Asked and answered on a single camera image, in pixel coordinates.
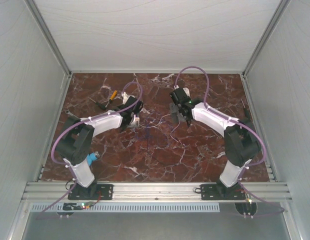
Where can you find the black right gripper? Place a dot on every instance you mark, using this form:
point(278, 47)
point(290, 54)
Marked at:
point(187, 118)

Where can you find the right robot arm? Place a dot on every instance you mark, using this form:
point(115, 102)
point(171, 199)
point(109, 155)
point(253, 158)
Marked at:
point(240, 144)

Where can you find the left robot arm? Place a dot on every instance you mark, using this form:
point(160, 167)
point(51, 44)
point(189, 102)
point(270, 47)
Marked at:
point(74, 143)

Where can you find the black zip tie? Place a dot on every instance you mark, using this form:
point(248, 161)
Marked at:
point(153, 156)

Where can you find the silver ratchet wrench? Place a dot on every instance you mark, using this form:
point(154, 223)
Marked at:
point(70, 114)

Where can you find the small black screwdriver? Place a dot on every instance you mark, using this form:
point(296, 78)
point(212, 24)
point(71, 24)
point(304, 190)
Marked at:
point(246, 110)

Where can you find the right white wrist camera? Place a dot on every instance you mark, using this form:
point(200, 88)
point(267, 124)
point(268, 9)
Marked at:
point(186, 92)

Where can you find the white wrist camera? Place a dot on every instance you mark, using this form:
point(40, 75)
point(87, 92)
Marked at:
point(186, 92)
point(125, 96)

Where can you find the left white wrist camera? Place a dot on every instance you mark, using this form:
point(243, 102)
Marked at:
point(125, 96)

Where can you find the yellow handled flat screwdriver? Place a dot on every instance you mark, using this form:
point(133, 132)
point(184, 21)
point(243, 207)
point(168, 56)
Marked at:
point(114, 94)

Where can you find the grey slotted cable duct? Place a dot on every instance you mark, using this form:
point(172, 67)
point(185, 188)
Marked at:
point(142, 207)

